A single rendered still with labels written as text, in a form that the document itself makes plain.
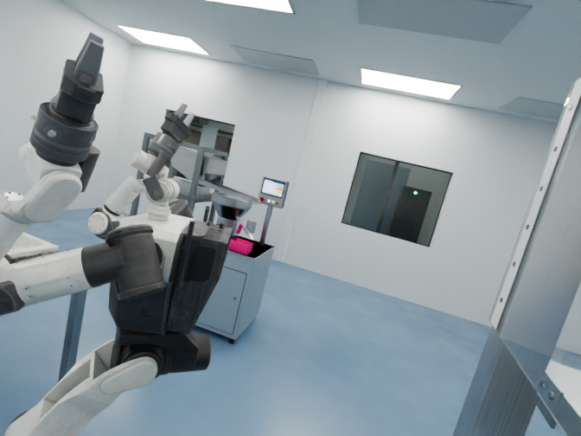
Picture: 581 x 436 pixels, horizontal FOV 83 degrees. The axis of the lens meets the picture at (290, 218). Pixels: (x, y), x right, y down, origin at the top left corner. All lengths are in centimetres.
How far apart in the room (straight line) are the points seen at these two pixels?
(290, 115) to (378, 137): 138
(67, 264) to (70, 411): 52
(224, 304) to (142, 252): 206
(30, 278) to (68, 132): 30
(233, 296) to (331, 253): 278
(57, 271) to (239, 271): 197
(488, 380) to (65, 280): 75
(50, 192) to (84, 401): 64
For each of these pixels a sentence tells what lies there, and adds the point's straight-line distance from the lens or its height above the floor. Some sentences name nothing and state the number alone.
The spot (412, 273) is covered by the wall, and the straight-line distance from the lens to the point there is 531.
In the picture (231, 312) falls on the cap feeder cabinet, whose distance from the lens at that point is 278.
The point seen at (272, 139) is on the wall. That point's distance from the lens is 538.
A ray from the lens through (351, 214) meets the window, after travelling 523.
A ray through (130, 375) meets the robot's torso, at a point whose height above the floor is 84.
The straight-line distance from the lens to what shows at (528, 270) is 50.
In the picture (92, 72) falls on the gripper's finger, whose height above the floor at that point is 157.
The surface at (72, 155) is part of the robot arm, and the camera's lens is 70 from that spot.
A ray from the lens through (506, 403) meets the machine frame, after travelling 57.
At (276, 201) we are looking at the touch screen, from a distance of 288.
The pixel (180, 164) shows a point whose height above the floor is 126.
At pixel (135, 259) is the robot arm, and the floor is 124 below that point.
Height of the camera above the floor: 150
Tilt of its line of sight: 8 degrees down
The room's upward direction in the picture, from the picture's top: 14 degrees clockwise
